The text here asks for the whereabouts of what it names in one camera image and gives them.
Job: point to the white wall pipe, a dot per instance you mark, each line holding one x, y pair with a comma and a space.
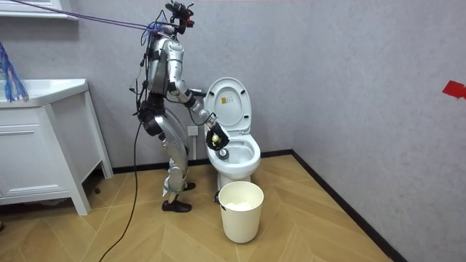
194, 147

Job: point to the white wall shelf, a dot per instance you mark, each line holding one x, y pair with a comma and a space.
32, 9

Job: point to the white crumpled paper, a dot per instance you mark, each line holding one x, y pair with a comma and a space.
237, 206

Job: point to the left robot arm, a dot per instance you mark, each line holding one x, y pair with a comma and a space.
198, 93

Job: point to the white toilet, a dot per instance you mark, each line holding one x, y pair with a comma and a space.
238, 163

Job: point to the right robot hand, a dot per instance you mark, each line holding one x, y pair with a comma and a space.
220, 131

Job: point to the cream waste bin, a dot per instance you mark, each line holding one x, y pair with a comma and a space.
240, 225

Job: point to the white wall socket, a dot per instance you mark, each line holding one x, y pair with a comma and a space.
193, 130

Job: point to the red wall tape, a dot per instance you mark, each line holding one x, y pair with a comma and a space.
454, 89

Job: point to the yellowish paper ball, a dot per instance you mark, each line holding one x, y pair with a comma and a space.
215, 139

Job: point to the robot legs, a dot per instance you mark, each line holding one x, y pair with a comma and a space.
177, 149

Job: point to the robot body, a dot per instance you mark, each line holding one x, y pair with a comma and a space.
160, 72

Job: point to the white vanity cabinet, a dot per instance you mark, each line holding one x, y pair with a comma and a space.
32, 156

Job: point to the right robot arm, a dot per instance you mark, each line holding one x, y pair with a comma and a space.
177, 87

